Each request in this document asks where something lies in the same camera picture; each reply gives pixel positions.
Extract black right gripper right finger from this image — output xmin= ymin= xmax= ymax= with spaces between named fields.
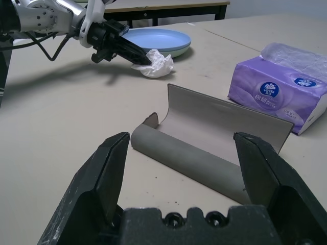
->
xmin=232 ymin=132 xmax=327 ymax=245

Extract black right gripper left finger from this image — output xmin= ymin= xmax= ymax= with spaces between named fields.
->
xmin=38 ymin=132 xmax=131 ymax=245

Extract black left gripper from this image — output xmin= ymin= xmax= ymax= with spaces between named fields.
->
xmin=88 ymin=21 xmax=151 ymax=66

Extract white tissue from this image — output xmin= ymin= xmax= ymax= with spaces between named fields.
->
xmin=131 ymin=48 xmax=175 ymax=79

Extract blue plastic plate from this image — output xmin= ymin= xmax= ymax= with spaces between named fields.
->
xmin=122 ymin=28 xmax=192 ymax=54

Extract grey glasses case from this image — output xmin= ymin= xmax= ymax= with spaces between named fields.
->
xmin=130 ymin=83 xmax=294 ymax=205

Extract green plastic plate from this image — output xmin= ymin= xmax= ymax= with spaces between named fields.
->
xmin=163 ymin=42 xmax=192 ymax=59

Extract yellow-topped black-framed side table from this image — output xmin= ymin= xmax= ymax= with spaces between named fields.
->
xmin=103 ymin=0 xmax=230 ymax=28

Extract purple tissue pack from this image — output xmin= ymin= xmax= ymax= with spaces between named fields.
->
xmin=227 ymin=42 xmax=327 ymax=136

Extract black left camera cable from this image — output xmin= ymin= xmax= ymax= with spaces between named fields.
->
xmin=0 ymin=30 xmax=85 ymax=62

